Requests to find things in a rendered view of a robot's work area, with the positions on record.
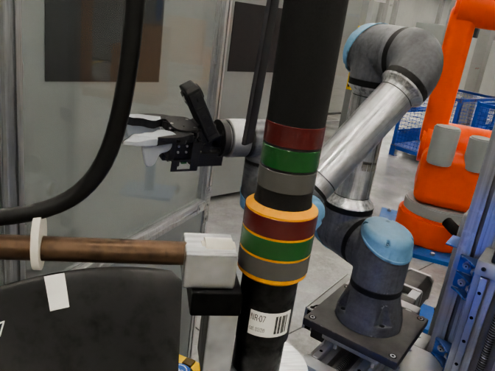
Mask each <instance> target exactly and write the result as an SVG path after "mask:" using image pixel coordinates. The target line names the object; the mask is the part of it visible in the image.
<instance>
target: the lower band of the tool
mask: <svg viewBox="0 0 495 371"><path fill-rule="evenodd" d="M246 206H247V207H248V208H249V209H251V210H252V211H253V212H254V213H257V214H258V215H261V216H264V217H267V218H269V219H274V220H279V221H284V222H305V221H309V220H312V219H314V218H315V217H317V215H318V209H317V207H316V206H315V205H314V204H313V203H312V207H311V208H310V209H309V210H307V211H301V212H286V211H277V210H274V209H272V208H268V207H265V206H263V205H261V204H259V203H258V202H257V201H255V199H254V194H251V195H250V196H249V197H247V199H246ZM243 225H244V223H243ZM244 227H245V225H244ZM245 229H246V230H248V231H249V232H250V233H252V234H253V235H255V236H258V237H260V238H262V239H267V240H269V241H275V242H281V243H300V242H304V241H308V240H310V239H311V238H312V237H313V236H314V235H313V236H312V237H310V238H307V239H304V240H300V241H280V240H275V239H271V238H266V237H263V236H260V235H258V234H256V233H254V232H252V231H251V230H249V229H248V228H247V227H245ZM240 244H241V243H240ZM241 247H242V249H243V250H244V251H245V252H247V253H248V254H250V255H252V256H253V257H255V258H258V259H261V260H263V261H269V262H273V263H277V264H294V263H298V262H302V261H304V260H306V259H307V258H308V257H309V256H308V257H306V258H305V259H302V260H299V261H272V260H268V259H265V258H261V257H259V256H257V255H254V254H252V253H251V252H248V251H247V250H246V249H245V248H244V247H243V246H242V245H241ZM237 264H238V262H237ZM238 267H239V269H240V270H241V271H242V272H243V273H244V274H245V275H246V276H247V277H249V278H250V279H252V280H254V281H256V282H259V283H263V284H266V285H270V286H289V285H292V284H295V283H298V282H300V281H301V280H303V279H304V278H305V277H306V275H304V276H303V277H302V278H300V279H297V280H293V281H287V282H278V281H271V280H265V279H261V278H258V277H256V276H253V275H251V274H249V273H248V272H246V271H245V270H244V269H243V268H242V267H241V266H240V265H239V264H238Z"/></svg>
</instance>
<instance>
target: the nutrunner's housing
mask: <svg viewBox="0 0 495 371"><path fill-rule="evenodd" d="M240 287H241V290H242V293H243V300H242V309H241V314H240V315H239V316H238V320H237V326H236V337H235V342H234V352H233V358H232V363H233V366H234V368H235V369H236V370H237V371H279V369H280V366H281V358H282V354H283V349H284V343H285V341H286V340H287V338H288V335H289V327H290V323H291V319H292V312H293V307H294V303H295V295H296V291H297V287H298V283H295V284H292V285H289V286H270V285H266V284H263V283H259V282H256V281H254V280H252V279H250V278H249V277H247V276H246V275H245V274H244V273H242V280H241V286H240Z"/></svg>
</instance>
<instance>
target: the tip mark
mask: <svg viewBox="0 0 495 371"><path fill-rule="evenodd" d="M44 280H45V284H46V292H47V296H48V301H49V309H50V311H54V310H58V309H62V308H68V307H69V299H68V293H67V288H66V279H65V274H64V273H61V274H56V275H49V276H45V277H44Z"/></svg>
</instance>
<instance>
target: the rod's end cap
mask: <svg viewBox="0 0 495 371"><path fill-rule="evenodd" d="M201 243H202V246H204V247H206V249H213V250H234V248H235V249H236V245H235V242H234V241H232V238H212V237H204V241H201Z"/></svg>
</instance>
